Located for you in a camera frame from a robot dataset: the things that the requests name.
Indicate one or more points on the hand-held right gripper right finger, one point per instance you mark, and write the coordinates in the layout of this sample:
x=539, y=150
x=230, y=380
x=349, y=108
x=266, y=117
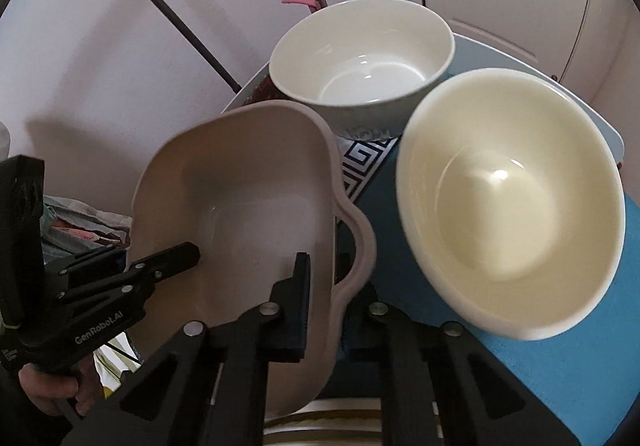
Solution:
x=400, y=351

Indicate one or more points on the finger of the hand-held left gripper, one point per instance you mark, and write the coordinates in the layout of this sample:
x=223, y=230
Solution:
x=175, y=257
x=95, y=260

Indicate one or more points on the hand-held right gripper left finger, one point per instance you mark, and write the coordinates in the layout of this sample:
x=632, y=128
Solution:
x=299, y=326

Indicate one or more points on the person's left hand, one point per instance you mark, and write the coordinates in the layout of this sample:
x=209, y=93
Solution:
x=50, y=388

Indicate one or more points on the translucent plastic bag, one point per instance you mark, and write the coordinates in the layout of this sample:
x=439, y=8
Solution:
x=85, y=221

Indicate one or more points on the blue tablecloth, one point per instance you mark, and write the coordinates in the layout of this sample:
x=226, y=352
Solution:
x=550, y=376

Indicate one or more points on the cream ceramic bowl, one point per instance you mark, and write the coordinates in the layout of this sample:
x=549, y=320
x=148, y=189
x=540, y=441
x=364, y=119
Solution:
x=510, y=206

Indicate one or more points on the black metal clothes rack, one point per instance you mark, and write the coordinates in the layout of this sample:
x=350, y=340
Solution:
x=165, y=10

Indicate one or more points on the white ceramic bowl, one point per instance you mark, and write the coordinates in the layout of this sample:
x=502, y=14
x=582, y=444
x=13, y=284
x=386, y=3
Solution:
x=360, y=45

